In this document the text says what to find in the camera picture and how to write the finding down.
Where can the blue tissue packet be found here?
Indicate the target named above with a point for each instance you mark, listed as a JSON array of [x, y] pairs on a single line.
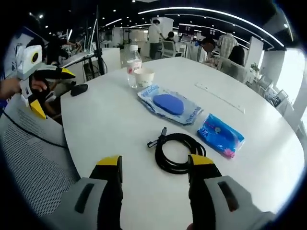
[[220, 136]]

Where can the clear water bottle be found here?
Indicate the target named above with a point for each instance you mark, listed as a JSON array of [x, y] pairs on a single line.
[[134, 60]]

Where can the black mouse-shaped device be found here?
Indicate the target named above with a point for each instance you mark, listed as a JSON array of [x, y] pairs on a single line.
[[79, 89]]

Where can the person's left hand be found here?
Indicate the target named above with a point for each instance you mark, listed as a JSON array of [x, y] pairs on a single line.
[[10, 87]]

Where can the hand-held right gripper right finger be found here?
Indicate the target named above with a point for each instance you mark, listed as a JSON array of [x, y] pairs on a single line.
[[216, 203]]

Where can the person's right hand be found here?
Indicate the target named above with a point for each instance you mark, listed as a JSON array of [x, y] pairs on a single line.
[[190, 226]]

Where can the clear bag with blue pad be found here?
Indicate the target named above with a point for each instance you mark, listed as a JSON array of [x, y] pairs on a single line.
[[168, 103]]

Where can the white mesh office chair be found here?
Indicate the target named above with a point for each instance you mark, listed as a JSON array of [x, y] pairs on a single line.
[[36, 167]]

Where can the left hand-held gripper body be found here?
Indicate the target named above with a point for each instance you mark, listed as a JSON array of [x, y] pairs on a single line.
[[27, 60]]

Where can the laptop stand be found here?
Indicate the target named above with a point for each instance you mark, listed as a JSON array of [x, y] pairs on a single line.
[[79, 56]]

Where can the curved ceiling light strip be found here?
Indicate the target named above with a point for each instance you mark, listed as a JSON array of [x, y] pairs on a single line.
[[216, 13]]

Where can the white paper cup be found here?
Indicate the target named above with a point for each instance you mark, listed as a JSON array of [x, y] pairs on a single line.
[[145, 77]]

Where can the bright window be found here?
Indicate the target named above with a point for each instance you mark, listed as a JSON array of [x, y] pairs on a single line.
[[292, 79]]

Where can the white background office chair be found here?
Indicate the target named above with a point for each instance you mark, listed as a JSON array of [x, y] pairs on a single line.
[[169, 49]]

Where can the potted plant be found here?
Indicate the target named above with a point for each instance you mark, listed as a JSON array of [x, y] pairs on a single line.
[[254, 67]]

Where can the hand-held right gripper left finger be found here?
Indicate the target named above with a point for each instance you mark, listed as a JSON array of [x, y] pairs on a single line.
[[96, 203]]

